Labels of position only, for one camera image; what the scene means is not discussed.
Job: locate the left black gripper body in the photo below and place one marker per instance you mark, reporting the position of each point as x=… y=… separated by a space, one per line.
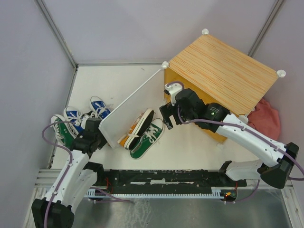
x=101 y=140

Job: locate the white cabinet door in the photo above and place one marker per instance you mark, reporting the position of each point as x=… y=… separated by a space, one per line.
x=149 y=95

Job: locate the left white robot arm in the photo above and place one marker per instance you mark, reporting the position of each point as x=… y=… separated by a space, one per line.
x=57 y=208

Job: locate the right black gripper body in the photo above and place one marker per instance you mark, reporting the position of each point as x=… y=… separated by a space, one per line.
x=186 y=116

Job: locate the pink cloth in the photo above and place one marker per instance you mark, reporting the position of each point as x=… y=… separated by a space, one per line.
x=265 y=119

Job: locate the green sneaker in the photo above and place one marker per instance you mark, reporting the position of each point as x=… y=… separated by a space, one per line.
x=150 y=137
x=65 y=130

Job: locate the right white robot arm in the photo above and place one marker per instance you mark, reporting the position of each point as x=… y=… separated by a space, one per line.
x=275 y=159

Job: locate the blue sneaker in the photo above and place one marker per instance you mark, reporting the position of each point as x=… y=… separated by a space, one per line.
x=99 y=108
x=74 y=117

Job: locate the wooden shoe cabinet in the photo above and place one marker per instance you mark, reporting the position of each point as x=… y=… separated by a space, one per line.
x=219 y=73

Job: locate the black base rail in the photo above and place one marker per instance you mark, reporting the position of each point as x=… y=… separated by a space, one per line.
x=165 y=181

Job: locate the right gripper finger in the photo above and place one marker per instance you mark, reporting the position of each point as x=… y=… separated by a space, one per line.
x=167 y=110
x=167 y=120

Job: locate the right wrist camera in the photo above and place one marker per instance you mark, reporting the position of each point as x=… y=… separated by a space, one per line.
x=172 y=89

